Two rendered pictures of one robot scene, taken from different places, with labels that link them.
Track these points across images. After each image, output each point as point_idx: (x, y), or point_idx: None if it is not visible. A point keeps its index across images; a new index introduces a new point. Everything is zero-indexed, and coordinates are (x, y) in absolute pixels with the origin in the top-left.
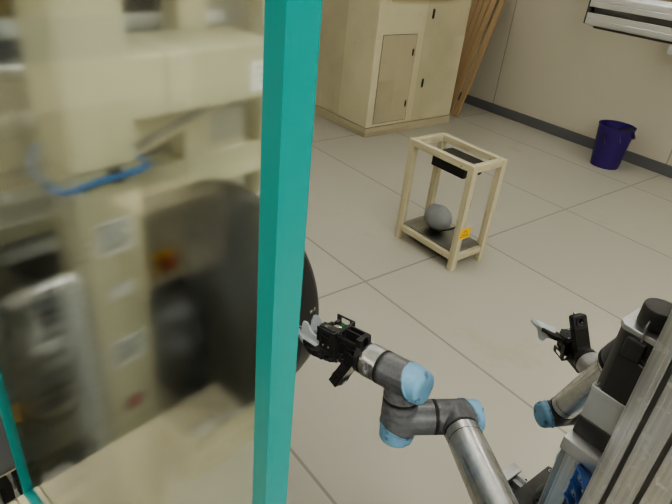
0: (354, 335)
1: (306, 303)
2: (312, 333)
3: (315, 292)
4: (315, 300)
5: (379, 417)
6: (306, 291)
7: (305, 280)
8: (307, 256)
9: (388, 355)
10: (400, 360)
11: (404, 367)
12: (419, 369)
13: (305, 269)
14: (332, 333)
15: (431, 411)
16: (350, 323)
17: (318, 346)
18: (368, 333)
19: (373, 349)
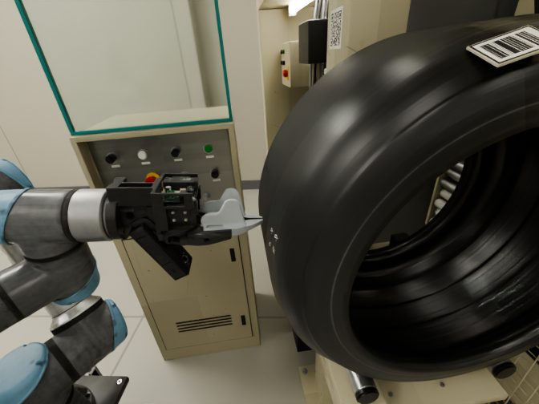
0: (135, 186)
1: (274, 208)
2: (217, 200)
3: (288, 220)
4: (281, 229)
5: (95, 258)
6: (282, 193)
7: (292, 178)
8: (361, 183)
9: (64, 191)
10: (39, 191)
11: (30, 187)
12: (0, 193)
13: (307, 167)
14: (166, 173)
15: (1, 270)
16: (155, 189)
17: (202, 210)
18: (111, 187)
19: (95, 189)
